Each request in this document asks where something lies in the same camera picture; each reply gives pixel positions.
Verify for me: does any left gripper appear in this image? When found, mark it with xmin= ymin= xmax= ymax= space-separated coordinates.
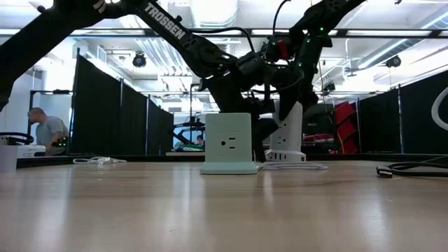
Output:
xmin=199 ymin=73 xmax=280 ymax=163

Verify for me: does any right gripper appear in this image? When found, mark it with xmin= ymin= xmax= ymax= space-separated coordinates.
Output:
xmin=278 ymin=64 xmax=320 ymax=122

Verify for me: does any white tower power strip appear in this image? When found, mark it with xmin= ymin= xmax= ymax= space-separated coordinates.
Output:
xmin=265 ymin=100 xmax=308 ymax=163

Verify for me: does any mint green power cube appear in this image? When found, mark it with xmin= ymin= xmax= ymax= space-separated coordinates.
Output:
xmin=199 ymin=112 xmax=259 ymax=176

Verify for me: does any lavender USB cable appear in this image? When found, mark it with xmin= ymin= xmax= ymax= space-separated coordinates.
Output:
xmin=258 ymin=160 xmax=329 ymax=172

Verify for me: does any black USB cable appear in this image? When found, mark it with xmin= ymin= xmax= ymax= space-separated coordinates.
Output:
xmin=375 ymin=155 xmax=448 ymax=179

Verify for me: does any red shelf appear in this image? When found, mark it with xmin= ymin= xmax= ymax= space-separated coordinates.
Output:
xmin=332 ymin=100 xmax=361 ymax=155

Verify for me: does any black overhead rig beam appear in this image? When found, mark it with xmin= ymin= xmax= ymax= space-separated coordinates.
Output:
xmin=0 ymin=27 xmax=448 ymax=39

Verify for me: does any black curtain white logo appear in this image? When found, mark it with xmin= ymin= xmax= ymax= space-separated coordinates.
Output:
xmin=357 ymin=69 xmax=448 ymax=155

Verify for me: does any black ceiling spotlight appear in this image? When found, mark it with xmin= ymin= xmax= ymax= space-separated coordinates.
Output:
xmin=385 ymin=55 xmax=403 ymax=69
xmin=131 ymin=50 xmax=148 ymax=69

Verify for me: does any black curtain partition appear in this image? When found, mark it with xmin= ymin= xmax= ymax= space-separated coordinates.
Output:
xmin=69 ymin=48 xmax=175 ymax=157

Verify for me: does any white box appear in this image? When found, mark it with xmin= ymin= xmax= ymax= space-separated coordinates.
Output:
xmin=16 ymin=144 xmax=47 ymax=158

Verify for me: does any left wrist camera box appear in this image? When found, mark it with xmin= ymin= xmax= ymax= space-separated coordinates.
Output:
xmin=237 ymin=51 xmax=267 ymax=77

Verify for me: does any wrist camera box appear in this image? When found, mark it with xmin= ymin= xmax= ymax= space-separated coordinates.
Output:
xmin=260 ymin=36 xmax=292 ymax=64
xmin=237 ymin=51 xmax=267 ymax=77

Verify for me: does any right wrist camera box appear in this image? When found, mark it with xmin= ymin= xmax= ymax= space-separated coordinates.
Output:
xmin=260 ymin=36 xmax=292 ymax=64

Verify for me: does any black aluminium table frame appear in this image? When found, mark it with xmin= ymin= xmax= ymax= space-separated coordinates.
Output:
xmin=16 ymin=153 xmax=448 ymax=169

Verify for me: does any white coiled USB cable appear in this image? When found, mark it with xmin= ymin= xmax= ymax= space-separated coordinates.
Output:
xmin=72 ymin=155 xmax=127 ymax=166

